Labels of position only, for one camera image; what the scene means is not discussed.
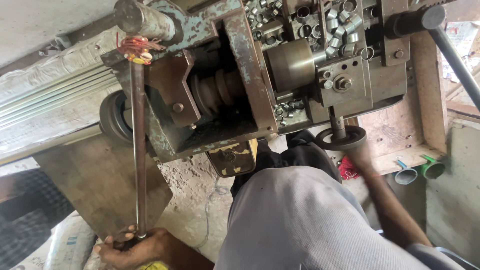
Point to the person's left hand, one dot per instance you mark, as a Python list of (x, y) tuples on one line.
[(142, 249)]

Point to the person's right hand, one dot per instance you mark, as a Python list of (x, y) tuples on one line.
[(363, 159)]

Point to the person's left fingers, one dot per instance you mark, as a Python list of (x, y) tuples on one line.
[(112, 243)]

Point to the long metal lever rod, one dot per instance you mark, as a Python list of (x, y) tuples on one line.
[(139, 150)]

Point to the black handwheel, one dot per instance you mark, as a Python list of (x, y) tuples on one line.
[(330, 140)]

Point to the white printed sack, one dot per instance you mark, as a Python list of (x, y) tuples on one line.
[(69, 243)]

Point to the yellow cloth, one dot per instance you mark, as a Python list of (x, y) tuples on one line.
[(153, 266)]

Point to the grey steel plate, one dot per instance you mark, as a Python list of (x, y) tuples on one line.
[(93, 183)]

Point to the black mesh mat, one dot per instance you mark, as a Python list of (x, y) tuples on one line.
[(26, 217)]

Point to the black belt pulley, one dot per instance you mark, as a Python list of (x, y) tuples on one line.
[(112, 118)]

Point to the bundle of wrapped metal strips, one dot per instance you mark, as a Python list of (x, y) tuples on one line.
[(48, 97)]

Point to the person's grey shirt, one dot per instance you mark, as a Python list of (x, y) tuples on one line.
[(300, 225)]

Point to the red thread charm with shells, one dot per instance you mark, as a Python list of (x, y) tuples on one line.
[(137, 47)]

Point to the person's black trousers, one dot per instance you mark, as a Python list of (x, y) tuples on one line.
[(300, 153)]

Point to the small heap of metal rings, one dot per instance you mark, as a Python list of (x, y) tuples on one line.
[(287, 110)]

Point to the worn blue-green lathe machine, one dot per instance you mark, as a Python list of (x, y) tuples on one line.
[(240, 56)]

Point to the red cloth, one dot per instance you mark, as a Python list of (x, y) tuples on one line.
[(347, 169)]

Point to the blue plastic scoop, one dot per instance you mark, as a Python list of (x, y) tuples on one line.
[(405, 175)]

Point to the large pile of metal rings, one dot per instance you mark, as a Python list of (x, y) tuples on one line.
[(337, 28)]

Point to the green plastic cup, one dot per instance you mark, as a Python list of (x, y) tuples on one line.
[(433, 169)]

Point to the printed paper sheets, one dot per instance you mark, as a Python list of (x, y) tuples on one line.
[(461, 45)]

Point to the wooden bench frame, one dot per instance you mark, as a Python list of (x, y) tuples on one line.
[(423, 112)]

